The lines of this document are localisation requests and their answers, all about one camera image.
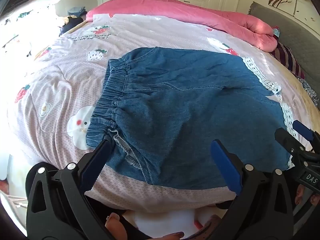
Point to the floral patterned cloth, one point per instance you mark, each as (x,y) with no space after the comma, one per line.
(310,90)

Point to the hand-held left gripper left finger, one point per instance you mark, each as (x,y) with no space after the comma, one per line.
(96,162)

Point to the person's left hand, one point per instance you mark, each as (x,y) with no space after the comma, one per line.
(116,226)

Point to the pink quilt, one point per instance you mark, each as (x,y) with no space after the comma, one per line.
(175,12)

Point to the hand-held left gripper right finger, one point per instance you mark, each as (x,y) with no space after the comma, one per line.
(225,165)

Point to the pink strawberry printed blanket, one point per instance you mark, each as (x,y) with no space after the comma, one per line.
(62,92)

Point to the white shirt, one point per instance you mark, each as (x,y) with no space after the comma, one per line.
(162,220)

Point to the folded blue clothes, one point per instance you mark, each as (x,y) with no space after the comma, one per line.
(77,11)

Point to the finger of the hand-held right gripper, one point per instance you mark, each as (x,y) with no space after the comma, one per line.
(286,138)
(303,130)

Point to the grey headboard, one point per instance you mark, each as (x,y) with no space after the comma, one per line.
(300,47)

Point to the dark clothes pile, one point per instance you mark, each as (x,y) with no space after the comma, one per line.
(71,25)

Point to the person's right hand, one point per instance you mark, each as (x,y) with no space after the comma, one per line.
(303,196)

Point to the blue denim pants lace trim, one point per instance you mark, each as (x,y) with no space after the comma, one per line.
(187,105)

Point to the striped pillow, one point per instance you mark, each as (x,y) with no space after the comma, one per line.
(287,57)

